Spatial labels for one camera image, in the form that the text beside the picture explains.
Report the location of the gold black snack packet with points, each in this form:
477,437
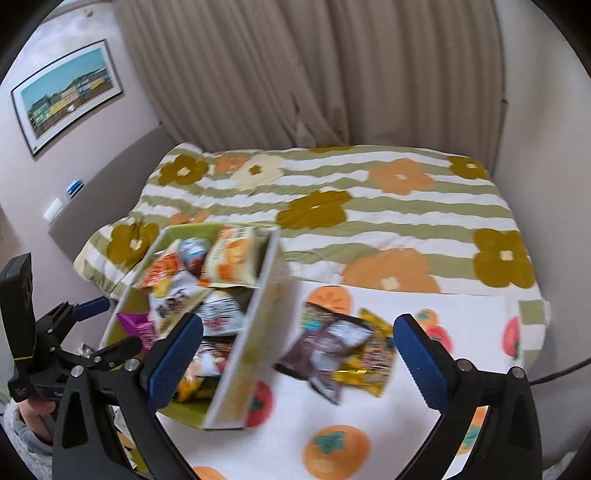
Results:
374,364

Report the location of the green cardboard box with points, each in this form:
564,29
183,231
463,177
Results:
258,332

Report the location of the white blue snack packet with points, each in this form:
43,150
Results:
194,254

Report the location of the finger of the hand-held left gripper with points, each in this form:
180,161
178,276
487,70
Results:
117,350
92,307

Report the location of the framed wall picture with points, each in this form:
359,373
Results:
69,92

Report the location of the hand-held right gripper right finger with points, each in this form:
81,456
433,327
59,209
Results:
420,364

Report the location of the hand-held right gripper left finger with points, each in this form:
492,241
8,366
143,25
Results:
175,364

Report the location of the white persimmon print cloth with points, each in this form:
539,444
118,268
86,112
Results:
295,415

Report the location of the brown snack packet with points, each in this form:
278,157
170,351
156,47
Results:
323,350

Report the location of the red black snack packet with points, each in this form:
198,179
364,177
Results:
214,350

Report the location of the blue white small object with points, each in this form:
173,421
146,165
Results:
74,188

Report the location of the grey headboard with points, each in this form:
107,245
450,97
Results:
106,194

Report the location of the white black print snack packet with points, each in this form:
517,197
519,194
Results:
175,300

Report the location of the beige curtain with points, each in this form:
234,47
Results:
277,69

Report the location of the grey cartoon snack packet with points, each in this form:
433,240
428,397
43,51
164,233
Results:
221,314

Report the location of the purple snack packet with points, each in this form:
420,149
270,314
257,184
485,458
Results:
136,327

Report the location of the person's left hand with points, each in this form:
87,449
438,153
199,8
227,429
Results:
34,415

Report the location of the cream cheese stick snack packet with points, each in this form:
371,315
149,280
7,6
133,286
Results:
231,258

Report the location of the orange snack packet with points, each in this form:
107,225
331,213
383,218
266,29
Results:
161,272

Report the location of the floral striped blanket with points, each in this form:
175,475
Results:
369,217

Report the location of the yellow snack packet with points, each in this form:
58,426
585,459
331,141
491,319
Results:
194,383

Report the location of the person's left forearm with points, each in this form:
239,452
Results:
23,454

